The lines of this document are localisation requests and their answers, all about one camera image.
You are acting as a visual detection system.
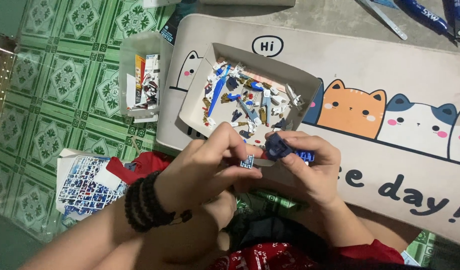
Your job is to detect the person's right hand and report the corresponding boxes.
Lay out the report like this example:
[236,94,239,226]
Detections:
[265,130,343,208]

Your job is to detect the person's left hand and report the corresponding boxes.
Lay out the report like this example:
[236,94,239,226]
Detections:
[154,122,265,218]

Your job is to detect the dark blue model part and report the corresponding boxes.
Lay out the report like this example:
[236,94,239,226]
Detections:
[265,133,295,162]

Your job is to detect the bright blue model part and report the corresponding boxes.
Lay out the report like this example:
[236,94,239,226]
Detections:
[295,149,315,163]

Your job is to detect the red cloth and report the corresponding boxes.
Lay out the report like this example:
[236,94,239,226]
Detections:
[106,151,175,185]

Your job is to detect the black shorts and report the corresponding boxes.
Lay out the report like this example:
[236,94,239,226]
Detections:
[225,212,330,261]

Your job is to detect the red printed shirt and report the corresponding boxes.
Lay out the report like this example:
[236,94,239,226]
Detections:
[209,239,405,270]

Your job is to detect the pile of model kit parts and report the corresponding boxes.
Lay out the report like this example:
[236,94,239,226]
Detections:
[202,61,306,140]

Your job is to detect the model instruction booklet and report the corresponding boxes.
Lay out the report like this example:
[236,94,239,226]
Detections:
[126,54,161,110]

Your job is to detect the pile of plastic sprue runners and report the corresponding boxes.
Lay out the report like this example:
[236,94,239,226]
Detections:
[56,148,128,222]

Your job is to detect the cat print desk mat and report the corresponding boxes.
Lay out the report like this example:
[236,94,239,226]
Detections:
[156,14,460,248]

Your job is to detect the beige cardboard tray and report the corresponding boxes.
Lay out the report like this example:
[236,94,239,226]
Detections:
[178,42,321,140]

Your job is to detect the clear plastic container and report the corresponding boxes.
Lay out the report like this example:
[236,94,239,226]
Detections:
[118,31,175,124]

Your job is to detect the dark blue kit box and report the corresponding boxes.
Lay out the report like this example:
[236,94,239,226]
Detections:
[159,0,199,47]

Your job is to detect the silver tweezers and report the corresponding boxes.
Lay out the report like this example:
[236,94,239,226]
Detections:
[359,0,408,41]

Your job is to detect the black bead bracelet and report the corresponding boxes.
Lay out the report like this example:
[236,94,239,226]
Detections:
[124,170,193,233]

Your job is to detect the blue handled nippers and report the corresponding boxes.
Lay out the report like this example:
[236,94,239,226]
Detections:
[397,0,460,46]

